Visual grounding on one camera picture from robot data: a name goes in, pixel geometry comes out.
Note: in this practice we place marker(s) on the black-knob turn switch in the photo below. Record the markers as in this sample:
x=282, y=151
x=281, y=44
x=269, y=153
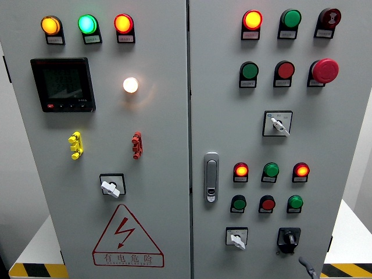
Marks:
x=289, y=239

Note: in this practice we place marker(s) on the black door hinge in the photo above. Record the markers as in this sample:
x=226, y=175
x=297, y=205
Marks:
x=62, y=257
x=330, y=244
x=7, y=69

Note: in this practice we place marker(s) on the black and yellow striped tape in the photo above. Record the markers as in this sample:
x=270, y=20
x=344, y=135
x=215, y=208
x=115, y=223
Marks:
x=348, y=270
x=37, y=270

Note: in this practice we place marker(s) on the small label plate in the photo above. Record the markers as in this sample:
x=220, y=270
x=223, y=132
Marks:
x=264, y=211
x=125, y=38
x=92, y=39
x=315, y=83
x=323, y=33
x=268, y=180
x=236, y=211
x=293, y=211
x=55, y=40
x=240, y=179
x=247, y=84
x=250, y=35
x=286, y=35
x=282, y=83
x=299, y=179

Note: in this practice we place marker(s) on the small green lamp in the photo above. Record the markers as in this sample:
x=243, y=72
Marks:
x=295, y=202
x=271, y=170

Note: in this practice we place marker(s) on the small red push button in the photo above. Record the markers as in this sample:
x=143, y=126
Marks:
x=268, y=204

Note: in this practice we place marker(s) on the small green push button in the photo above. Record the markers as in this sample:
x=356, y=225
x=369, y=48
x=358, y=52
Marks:
x=239, y=204

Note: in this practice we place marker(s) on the small red lamp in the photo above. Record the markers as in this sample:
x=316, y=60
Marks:
x=241, y=170
x=301, y=170

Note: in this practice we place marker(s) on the silver door lock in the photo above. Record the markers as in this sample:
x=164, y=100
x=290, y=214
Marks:
x=211, y=174

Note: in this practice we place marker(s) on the pale grey cabinet door with lock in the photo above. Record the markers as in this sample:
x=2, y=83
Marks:
x=226, y=122

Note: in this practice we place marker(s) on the red warning triangle sticker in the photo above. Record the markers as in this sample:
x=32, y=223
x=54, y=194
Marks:
x=125, y=231

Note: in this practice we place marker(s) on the large red stop button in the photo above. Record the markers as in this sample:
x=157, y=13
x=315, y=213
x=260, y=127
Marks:
x=325, y=70

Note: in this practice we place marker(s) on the large red push button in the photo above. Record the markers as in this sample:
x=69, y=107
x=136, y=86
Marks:
x=285, y=70

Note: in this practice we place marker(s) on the pale grey cabinet door with display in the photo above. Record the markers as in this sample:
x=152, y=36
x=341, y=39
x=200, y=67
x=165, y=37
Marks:
x=162, y=130

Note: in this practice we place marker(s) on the large green push button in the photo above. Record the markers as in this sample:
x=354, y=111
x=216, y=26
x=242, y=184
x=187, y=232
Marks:
x=250, y=70

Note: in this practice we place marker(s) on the large dark green lamp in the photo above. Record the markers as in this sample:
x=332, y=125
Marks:
x=291, y=18

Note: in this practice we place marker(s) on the dark red buzzer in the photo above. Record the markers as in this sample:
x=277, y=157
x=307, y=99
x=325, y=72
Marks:
x=330, y=17

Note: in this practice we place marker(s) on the large red-orange lamp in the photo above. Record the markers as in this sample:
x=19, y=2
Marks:
x=252, y=20

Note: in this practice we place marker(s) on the white round lamp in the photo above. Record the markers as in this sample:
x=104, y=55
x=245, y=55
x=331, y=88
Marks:
x=130, y=85

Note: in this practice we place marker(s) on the red-orange round lamp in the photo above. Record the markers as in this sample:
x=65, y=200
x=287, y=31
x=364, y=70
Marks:
x=123, y=24

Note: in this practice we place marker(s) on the black display meter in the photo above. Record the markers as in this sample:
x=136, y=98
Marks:
x=62, y=84

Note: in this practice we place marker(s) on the large lit green lamp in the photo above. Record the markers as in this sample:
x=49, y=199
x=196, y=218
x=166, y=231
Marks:
x=87, y=24

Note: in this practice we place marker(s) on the yellow round lamp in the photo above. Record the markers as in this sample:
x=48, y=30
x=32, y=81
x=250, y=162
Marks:
x=50, y=25

